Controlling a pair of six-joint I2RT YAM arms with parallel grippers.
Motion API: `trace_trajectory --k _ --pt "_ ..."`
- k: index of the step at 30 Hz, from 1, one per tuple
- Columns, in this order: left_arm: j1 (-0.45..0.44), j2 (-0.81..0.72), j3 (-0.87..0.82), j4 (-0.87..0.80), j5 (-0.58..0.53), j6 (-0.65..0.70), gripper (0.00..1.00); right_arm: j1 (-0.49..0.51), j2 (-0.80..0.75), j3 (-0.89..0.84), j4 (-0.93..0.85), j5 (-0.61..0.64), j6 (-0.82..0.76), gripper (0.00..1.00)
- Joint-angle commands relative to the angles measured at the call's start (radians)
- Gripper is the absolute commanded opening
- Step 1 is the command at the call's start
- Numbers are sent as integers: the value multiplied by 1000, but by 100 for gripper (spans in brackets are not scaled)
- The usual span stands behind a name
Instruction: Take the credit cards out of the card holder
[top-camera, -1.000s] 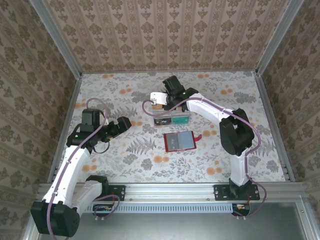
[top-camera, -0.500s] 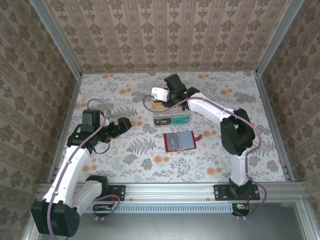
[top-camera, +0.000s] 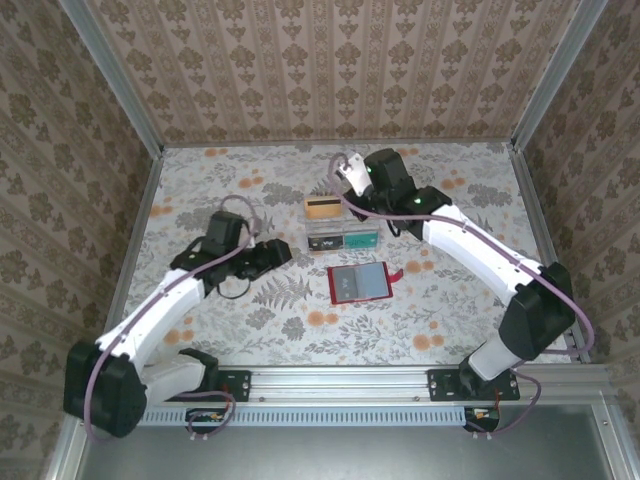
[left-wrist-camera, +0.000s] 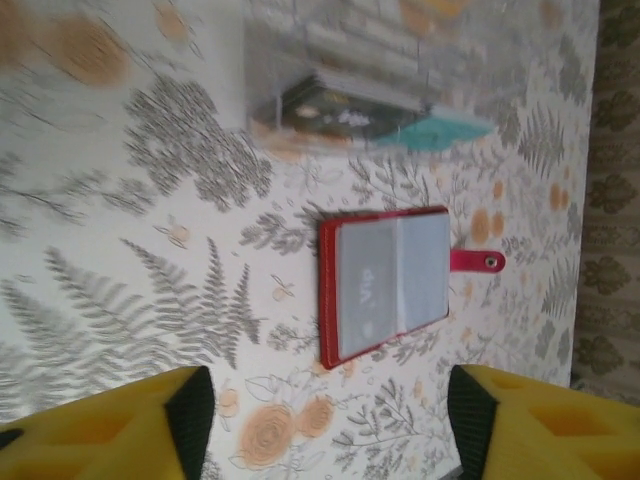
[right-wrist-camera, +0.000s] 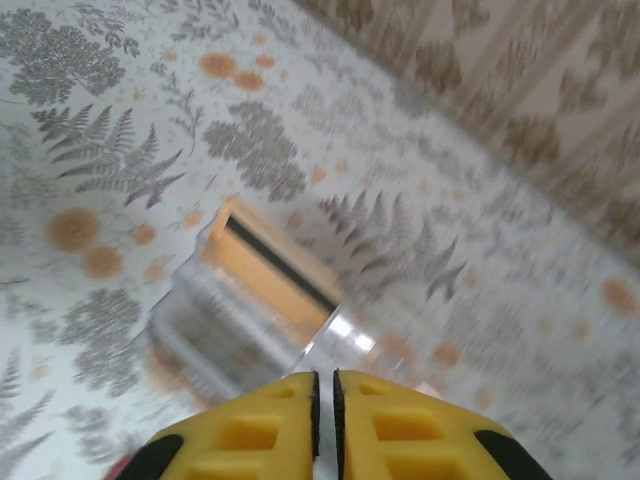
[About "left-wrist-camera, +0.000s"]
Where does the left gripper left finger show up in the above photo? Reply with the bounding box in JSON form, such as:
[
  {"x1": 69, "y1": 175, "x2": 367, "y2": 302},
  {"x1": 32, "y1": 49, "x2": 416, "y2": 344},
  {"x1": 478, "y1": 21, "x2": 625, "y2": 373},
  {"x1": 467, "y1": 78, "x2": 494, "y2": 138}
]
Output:
[{"x1": 0, "y1": 364, "x2": 217, "y2": 480}]

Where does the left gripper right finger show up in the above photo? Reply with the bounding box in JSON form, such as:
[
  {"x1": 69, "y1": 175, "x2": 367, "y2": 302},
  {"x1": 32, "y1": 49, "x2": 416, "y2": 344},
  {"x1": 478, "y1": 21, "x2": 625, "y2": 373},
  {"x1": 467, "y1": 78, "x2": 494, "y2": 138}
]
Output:
[{"x1": 446, "y1": 363, "x2": 640, "y2": 480}]

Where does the red card holder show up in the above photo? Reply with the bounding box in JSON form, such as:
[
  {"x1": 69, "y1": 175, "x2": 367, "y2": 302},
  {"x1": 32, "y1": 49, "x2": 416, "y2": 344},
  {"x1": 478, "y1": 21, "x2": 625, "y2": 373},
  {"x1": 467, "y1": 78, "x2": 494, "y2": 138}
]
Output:
[{"x1": 318, "y1": 204, "x2": 507, "y2": 372}]

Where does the grey VIP card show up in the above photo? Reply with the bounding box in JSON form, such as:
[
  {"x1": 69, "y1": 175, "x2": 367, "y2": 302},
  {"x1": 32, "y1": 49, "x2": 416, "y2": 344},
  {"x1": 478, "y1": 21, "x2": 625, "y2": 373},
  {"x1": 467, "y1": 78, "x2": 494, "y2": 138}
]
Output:
[{"x1": 337, "y1": 222, "x2": 404, "y2": 361}]

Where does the teal card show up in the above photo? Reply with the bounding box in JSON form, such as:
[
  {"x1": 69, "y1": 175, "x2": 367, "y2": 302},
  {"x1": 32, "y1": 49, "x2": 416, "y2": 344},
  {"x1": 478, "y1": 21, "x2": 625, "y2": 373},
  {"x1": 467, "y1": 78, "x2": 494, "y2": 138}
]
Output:
[{"x1": 374, "y1": 115, "x2": 497, "y2": 154}]

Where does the black card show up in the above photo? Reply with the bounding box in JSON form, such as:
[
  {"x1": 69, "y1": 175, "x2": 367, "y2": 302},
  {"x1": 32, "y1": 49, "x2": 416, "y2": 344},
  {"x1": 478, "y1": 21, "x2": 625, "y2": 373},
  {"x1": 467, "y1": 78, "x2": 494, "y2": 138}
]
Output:
[{"x1": 279, "y1": 73, "x2": 434, "y2": 146}]

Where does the clear acrylic card organizer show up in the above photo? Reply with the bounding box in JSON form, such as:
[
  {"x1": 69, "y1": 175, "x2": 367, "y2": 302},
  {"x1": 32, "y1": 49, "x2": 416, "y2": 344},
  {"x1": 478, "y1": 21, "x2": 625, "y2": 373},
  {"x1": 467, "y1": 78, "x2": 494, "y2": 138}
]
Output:
[{"x1": 242, "y1": 0, "x2": 501, "y2": 159}]

